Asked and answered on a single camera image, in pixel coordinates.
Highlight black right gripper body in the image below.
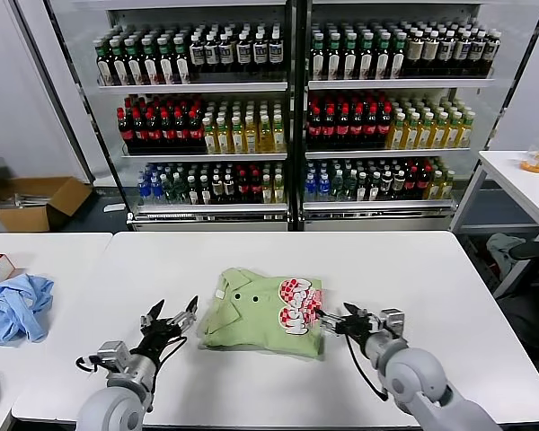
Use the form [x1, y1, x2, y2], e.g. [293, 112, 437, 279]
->
[338, 316, 380, 350]

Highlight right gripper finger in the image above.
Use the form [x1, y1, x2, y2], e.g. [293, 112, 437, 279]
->
[315, 308, 343, 337]
[342, 302, 373, 323]

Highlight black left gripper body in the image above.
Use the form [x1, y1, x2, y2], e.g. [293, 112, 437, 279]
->
[131, 318, 182, 361]

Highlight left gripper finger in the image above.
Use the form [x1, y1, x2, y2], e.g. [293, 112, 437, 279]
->
[138, 298, 166, 333]
[169, 294, 199, 334]

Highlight green polo shirt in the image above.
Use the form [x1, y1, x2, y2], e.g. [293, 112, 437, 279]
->
[198, 267, 327, 360]

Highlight glass door drinks cabinet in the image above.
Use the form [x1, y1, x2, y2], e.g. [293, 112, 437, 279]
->
[9, 0, 299, 233]
[297, 0, 539, 233]

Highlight white metal cabinet shelf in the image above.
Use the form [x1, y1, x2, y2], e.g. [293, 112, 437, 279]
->
[131, 204, 290, 216]
[98, 82, 290, 95]
[305, 147, 474, 161]
[307, 78, 498, 91]
[303, 199, 457, 212]
[121, 153, 290, 163]

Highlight crumpled light blue shirt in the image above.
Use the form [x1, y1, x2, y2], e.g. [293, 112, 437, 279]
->
[0, 274, 55, 347]

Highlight open cardboard box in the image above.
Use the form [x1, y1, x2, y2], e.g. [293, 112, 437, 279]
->
[0, 177, 95, 234]

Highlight grey green garment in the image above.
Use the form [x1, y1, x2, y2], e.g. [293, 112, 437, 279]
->
[485, 233, 526, 279]

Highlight silver metal parts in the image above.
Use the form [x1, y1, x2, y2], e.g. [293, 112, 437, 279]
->
[13, 192, 50, 210]

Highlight black office chair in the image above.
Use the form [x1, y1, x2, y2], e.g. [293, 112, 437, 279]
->
[493, 241, 539, 356]

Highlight white side table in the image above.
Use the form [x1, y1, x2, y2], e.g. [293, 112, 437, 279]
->
[449, 150, 539, 251]

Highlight clear cup orange liquid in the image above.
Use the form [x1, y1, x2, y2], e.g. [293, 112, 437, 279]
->
[521, 136, 539, 174]

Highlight green cap white label bottle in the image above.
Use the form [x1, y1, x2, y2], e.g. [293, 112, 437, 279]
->
[390, 35, 407, 81]
[126, 40, 143, 86]
[110, 40, 128, 86]
[340, 35, 358, 81]
[173, 40, 190, 86]
[157, 40, 174, 86]
[309, 35, 326, 81]
[325, 35, 342, 81]
[142, 40, 159, 86]
[358, 35, 375, 81]
[373, 35, 390, 81]
[96, 40, 113, 86]

